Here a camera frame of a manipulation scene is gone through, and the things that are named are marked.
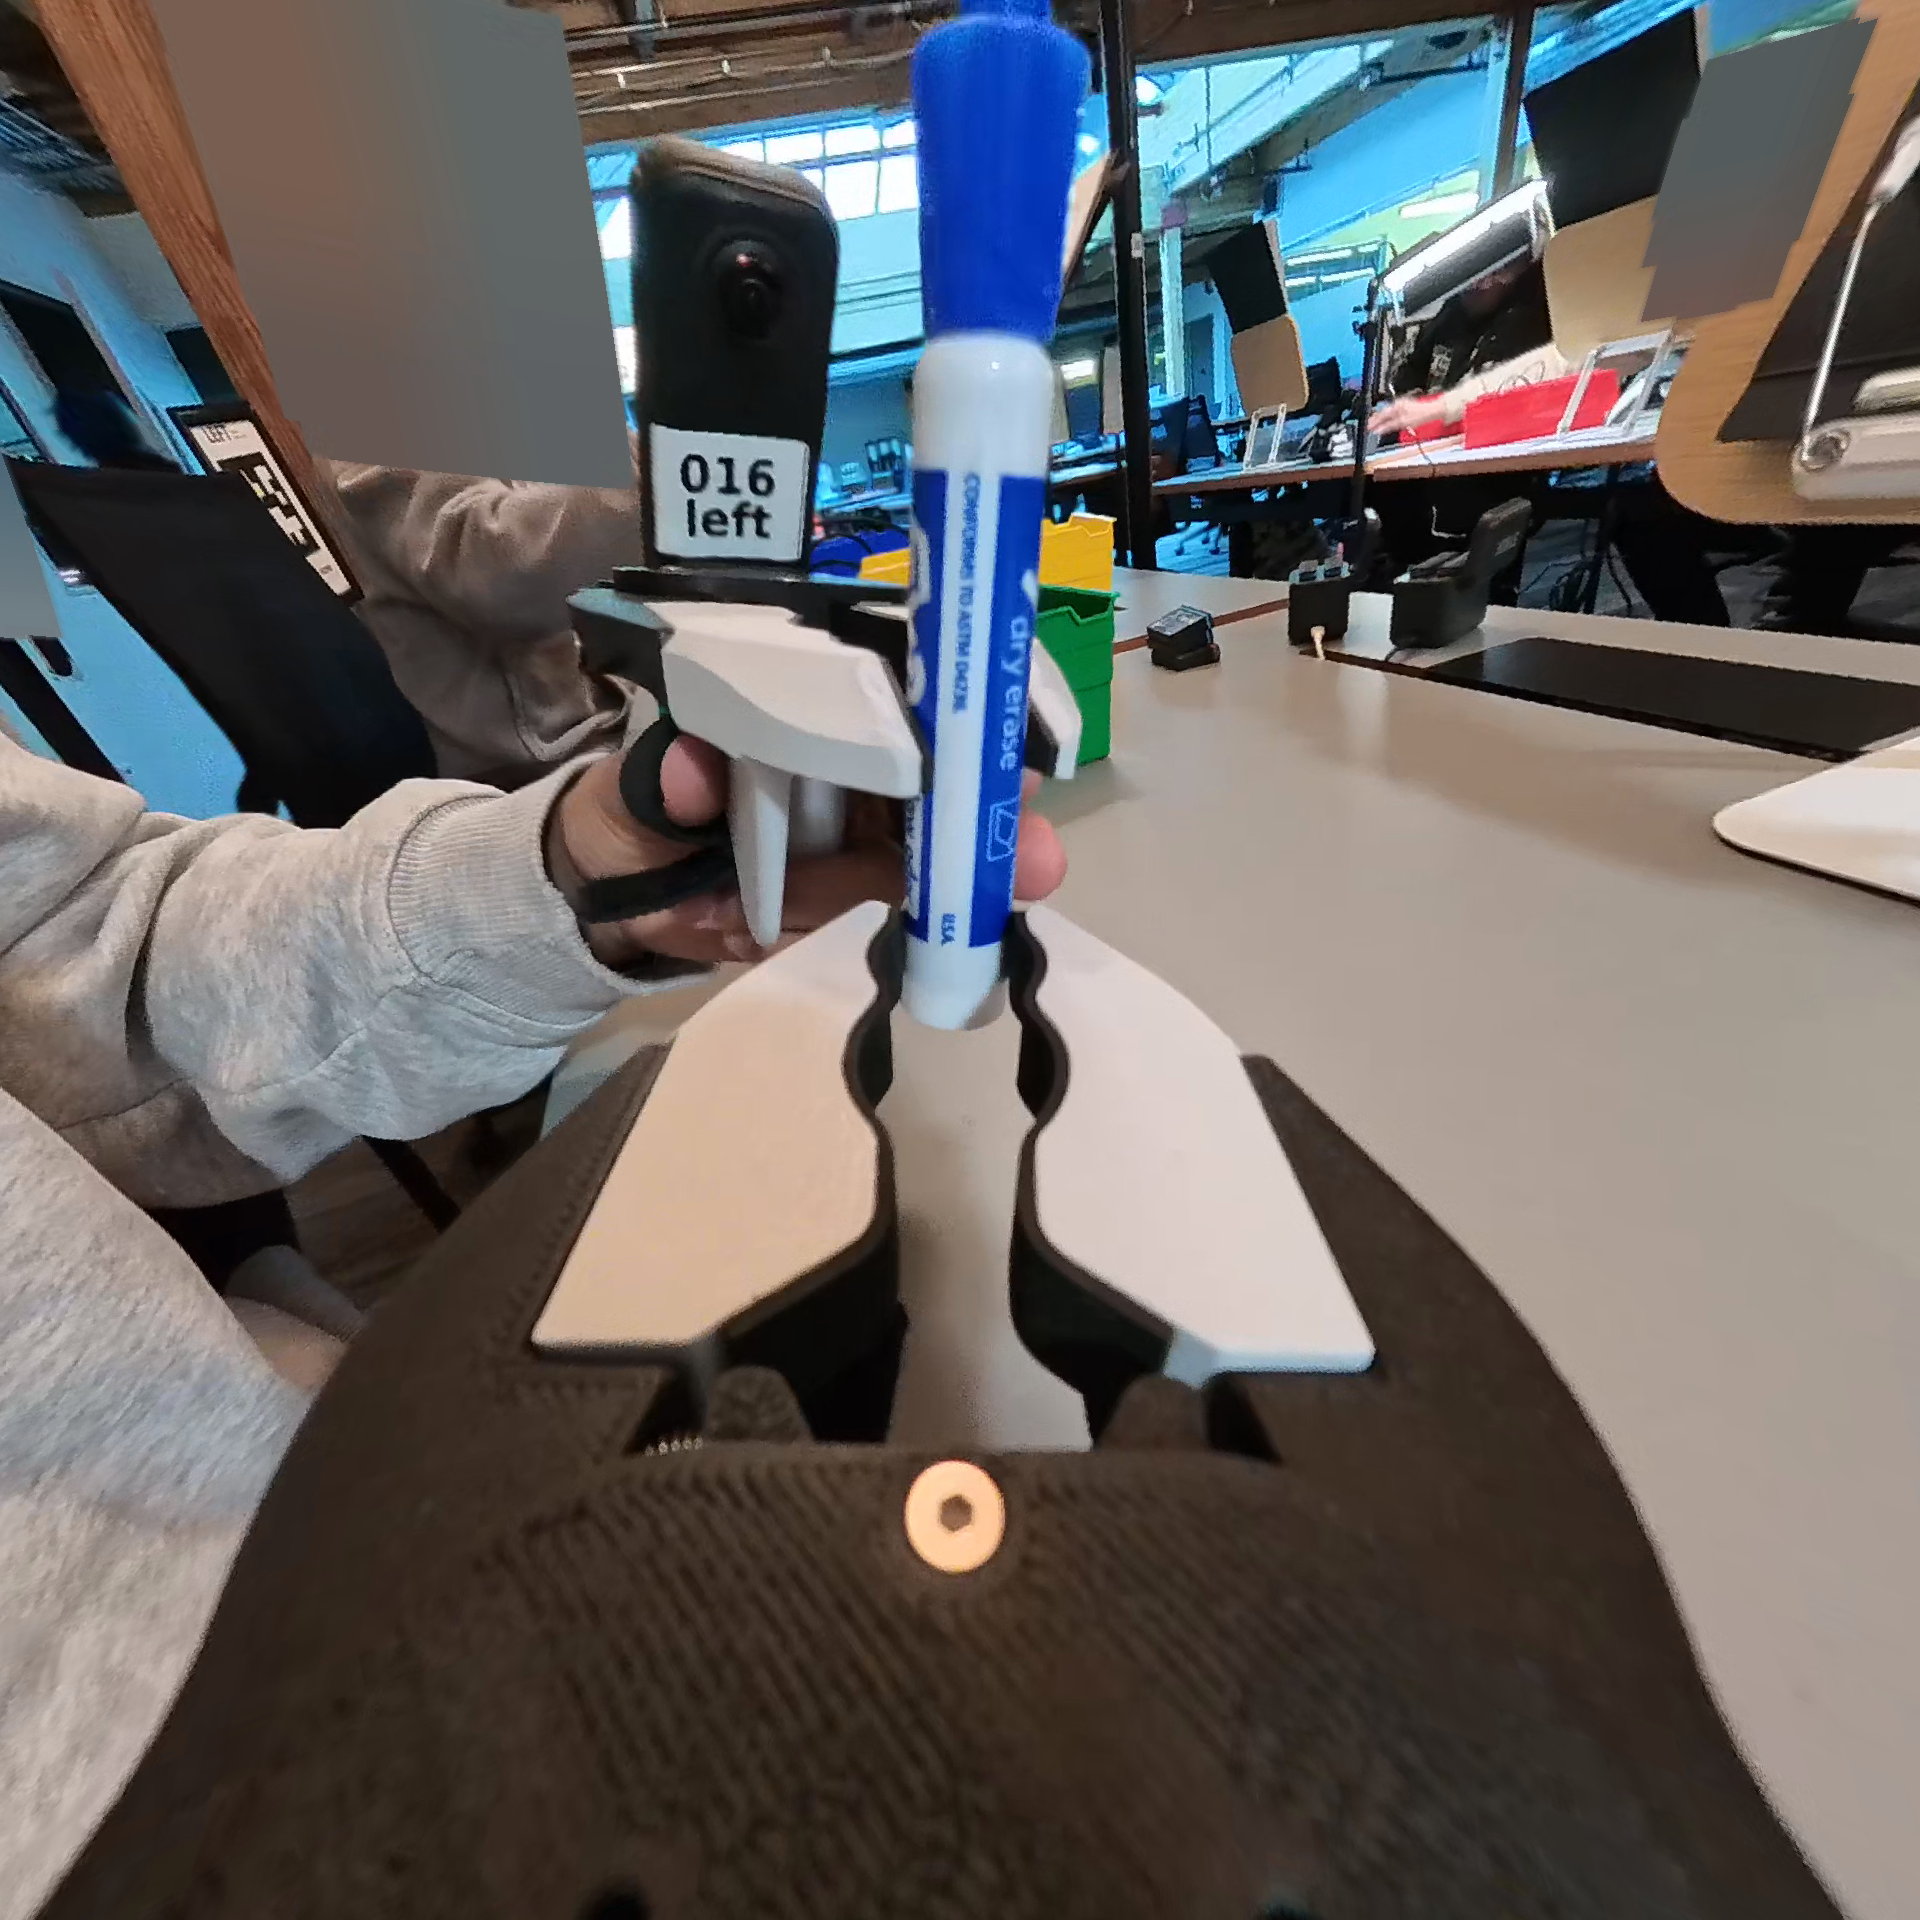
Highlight red plastic bin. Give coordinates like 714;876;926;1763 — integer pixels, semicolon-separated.
1463;367;1626;447

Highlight grey desk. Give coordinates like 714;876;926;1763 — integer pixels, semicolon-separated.
540;563;1920;1920

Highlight black white tag board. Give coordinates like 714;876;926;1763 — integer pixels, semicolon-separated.
166;403;362;601

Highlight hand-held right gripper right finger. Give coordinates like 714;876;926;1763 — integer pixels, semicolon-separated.
1008;908;1376;1389

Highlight wooden post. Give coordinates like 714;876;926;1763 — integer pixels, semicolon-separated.
30;0;325;465

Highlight blue dry erase marker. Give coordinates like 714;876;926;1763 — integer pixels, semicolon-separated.
896;6;1094;1033

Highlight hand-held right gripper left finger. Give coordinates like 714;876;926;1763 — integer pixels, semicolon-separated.
533;901;902;1368

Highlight person's left hand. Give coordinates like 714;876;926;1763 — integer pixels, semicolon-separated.
547;735;1069;968

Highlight black desk mat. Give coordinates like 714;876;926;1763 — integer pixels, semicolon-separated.
1335;633;1920;761

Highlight black pole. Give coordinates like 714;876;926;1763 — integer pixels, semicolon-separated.
1099;0;1160;568

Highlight person's left forearm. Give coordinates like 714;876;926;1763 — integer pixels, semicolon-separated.
0;735;663;1208

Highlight person's grey sweater torso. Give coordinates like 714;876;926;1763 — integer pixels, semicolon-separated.
0;1079;355;1920

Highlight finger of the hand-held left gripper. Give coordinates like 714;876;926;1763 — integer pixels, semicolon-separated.
661;599;924;799
1031;645;1086;782

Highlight black office chair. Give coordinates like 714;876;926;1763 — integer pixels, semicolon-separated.
7;457;436;819

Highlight black monitor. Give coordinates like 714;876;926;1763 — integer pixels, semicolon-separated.
1522;22;1710;232

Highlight green plastic bin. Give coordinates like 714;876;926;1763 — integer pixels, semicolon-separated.
1035;583;1122;767

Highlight white monitor stand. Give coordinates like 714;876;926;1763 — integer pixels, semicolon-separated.
1715;134;1920;903

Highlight yellow plastic bin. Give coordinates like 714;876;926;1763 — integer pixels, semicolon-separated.
861;512;1115;595

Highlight small wood-backed monitor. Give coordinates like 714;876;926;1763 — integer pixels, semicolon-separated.
1206;216;1310;417

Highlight black charging dock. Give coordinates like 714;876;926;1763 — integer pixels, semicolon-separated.
1389;497;1532;649

